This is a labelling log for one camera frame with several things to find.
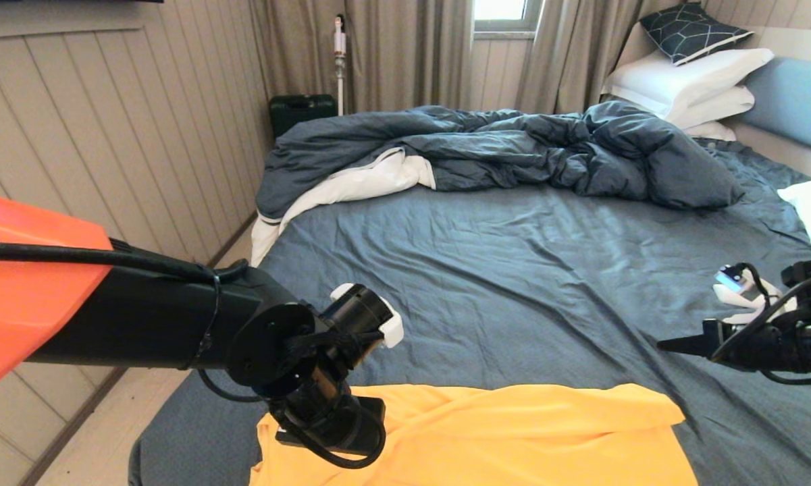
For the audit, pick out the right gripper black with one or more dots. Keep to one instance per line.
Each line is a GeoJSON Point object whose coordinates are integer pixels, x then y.
{"type": "Point", "coordinates": [770, 347]}

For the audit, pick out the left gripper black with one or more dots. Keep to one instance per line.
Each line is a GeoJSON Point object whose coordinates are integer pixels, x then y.
{"type": "Point", "coordinates": [331, 422]}

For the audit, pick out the yellow printed t-shirt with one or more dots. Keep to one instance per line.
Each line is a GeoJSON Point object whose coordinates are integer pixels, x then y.
{"type": "Point", "coordinates": [513, 439]}

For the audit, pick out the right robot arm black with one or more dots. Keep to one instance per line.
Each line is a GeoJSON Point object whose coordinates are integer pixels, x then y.
{"type": "Point", "coordinates": [810, 273]}

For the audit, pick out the white flat long bar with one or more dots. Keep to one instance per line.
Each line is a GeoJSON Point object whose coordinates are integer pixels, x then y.
{"type": "Point", "coordinates": [722, 295]}

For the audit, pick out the grey-blue bed sheet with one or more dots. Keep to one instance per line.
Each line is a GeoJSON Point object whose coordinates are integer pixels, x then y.
{"type": "Point", "coordinates": [513, 270]}

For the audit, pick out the blue headboard cushion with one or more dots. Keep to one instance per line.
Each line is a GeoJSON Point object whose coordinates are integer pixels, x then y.
{"type": "Point", "coordinates": [797, 104]}

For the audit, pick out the dark blue crumpled duvet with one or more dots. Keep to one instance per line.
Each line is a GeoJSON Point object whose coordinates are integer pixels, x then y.
{"type": "Point", "coordinates": [513, 145]}

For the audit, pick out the large white pillow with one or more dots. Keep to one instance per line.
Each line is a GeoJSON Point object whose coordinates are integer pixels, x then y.
{"type": "Point", "coordinates": [682, 77]}

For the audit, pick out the dark green hard case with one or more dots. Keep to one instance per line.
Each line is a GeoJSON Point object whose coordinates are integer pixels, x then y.
{"type": "Point", "coordinates": [297, 111]}

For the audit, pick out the dark patterned cushion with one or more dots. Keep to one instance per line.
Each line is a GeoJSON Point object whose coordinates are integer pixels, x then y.
{"type": "Point", "coordinates": [689, 32]}

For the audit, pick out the beige curtain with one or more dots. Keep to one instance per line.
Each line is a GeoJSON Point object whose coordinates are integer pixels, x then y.
{"type": "Point", "coordinates": [567, 54]}
{"type": "Point", "coordinates": [405, 54]}

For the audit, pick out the white stick vacuum cleaner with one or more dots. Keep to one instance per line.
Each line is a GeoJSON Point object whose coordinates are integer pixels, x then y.
{"type": "Point", "coordinates": [340, 44]}

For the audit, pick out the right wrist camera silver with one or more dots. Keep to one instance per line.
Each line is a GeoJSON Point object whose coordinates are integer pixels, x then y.
{"type": "Point", "coordinates": [729, 280]}

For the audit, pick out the beige headboard frame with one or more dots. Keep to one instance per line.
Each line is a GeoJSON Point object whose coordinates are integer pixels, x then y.
{"type": "Point", "coordinates": [783, 152]}

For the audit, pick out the window with grey frame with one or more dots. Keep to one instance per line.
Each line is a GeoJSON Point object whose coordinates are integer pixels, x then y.
{"type": "Point", "coordinates": [500, 8]}

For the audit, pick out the black wall screen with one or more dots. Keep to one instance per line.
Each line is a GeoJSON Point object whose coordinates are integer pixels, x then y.
{"type": "Point", "coordinates": [40, 1]}

